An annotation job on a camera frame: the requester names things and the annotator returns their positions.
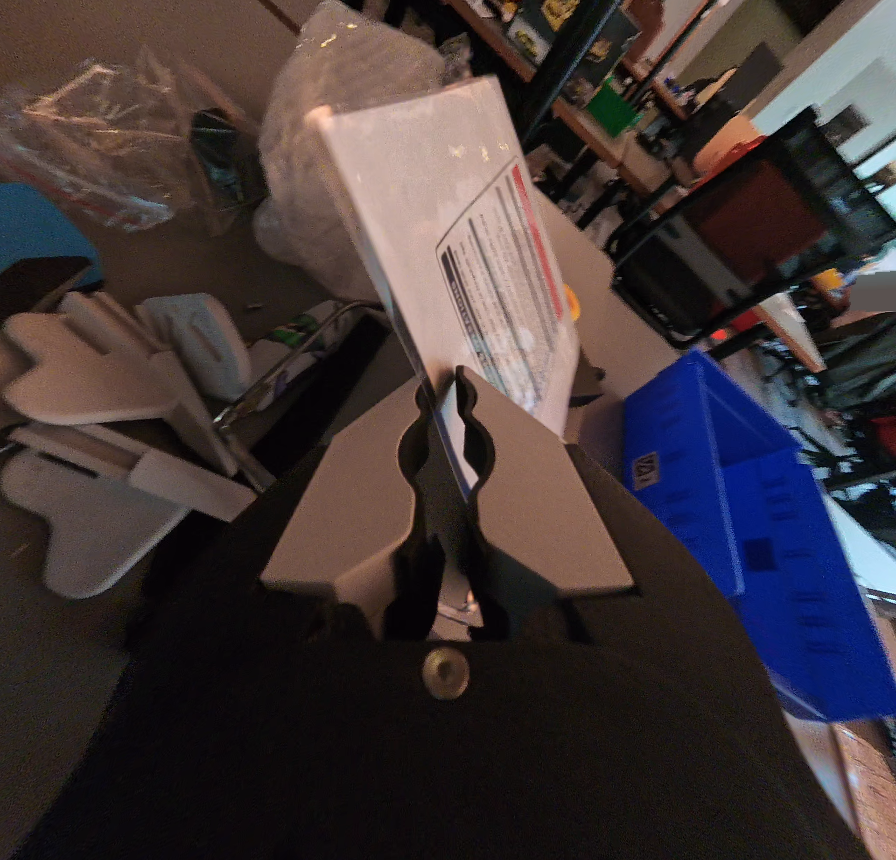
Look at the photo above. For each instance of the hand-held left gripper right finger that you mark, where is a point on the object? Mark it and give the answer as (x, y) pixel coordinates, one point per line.
(546, 524)

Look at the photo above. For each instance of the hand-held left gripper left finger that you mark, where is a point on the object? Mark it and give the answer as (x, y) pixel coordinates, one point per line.
(336, 524)

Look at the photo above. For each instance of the chrome tube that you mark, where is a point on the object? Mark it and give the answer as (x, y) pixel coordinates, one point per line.
(280, 363)

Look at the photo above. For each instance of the white cutout board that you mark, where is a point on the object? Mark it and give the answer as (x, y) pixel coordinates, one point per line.
(84, 377)
(91, 531)

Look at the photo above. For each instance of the blue storage bin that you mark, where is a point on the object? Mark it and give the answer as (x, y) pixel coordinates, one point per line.
(805, 594)

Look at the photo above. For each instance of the blue stool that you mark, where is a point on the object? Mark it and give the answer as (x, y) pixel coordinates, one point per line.
(42, 230)

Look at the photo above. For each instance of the green box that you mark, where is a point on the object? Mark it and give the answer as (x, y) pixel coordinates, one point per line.
(612, 107)

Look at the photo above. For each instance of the large clear plastic bag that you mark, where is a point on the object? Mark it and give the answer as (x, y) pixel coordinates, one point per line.
(336, 89)

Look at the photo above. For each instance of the crumpled clear plastic wrap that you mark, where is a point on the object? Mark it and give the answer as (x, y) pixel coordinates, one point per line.
(98, 145)

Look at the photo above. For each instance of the dark metal pole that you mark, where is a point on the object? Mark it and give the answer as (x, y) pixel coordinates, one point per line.
(581, 40)

